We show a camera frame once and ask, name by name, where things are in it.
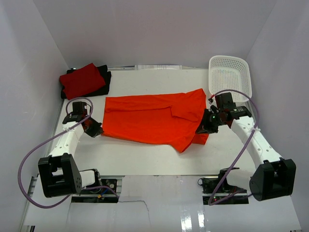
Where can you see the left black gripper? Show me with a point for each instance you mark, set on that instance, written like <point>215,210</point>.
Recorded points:
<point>97,130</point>

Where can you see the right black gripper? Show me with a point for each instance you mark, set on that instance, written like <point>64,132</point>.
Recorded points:
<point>205,128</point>

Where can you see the orange t shirt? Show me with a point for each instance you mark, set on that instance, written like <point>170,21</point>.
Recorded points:
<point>164,119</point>

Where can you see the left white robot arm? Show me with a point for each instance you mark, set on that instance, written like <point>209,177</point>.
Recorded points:
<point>58,171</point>

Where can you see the folded red t shirt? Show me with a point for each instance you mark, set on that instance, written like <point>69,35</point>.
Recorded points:
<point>82,81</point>

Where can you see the white plastic basket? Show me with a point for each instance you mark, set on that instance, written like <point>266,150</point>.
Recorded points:
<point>227,72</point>

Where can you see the white label strip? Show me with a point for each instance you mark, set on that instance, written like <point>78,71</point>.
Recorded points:
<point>157,67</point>

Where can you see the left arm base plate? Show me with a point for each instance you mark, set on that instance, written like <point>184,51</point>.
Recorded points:
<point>109,194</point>

